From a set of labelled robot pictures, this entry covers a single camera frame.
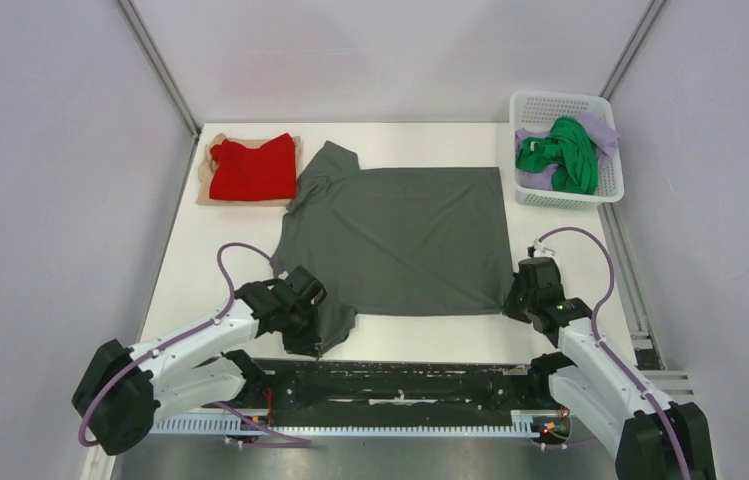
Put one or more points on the white plastic laundry basket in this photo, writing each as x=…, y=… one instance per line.
x=535, y=112

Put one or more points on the red folded t shirt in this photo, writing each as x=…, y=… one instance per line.
x=254, y=174

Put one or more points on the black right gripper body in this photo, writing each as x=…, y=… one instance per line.
x=519, y=303

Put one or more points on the grey t shirt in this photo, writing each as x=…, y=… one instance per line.
x=406, y=242

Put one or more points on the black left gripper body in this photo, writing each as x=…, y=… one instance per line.
x=301, y=332

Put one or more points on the aluminium corner post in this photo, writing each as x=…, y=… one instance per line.
x=158, y=65
x=635, y=42

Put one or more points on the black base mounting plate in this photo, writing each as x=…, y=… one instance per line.
x=383, y=394

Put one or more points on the left aluminium corner post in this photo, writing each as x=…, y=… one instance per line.
x=158, y=65

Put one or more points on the green t shirt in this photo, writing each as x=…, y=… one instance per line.
x=568, y=151

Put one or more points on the lilac t shirt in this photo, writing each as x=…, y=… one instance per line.
x=600, y=135

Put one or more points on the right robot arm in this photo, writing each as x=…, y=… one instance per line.
x=649, y=434

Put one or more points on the right aluminium corner post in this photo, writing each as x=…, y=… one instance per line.
x=635, y=42

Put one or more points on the white slotted cable duct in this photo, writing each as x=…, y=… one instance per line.
x=521, y=425

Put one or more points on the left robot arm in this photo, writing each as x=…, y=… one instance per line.
x=127, y=390

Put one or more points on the aluminium frame rails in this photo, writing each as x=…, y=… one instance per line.
x=641, y=334

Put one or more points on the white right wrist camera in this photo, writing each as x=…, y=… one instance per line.
x=539, y=250

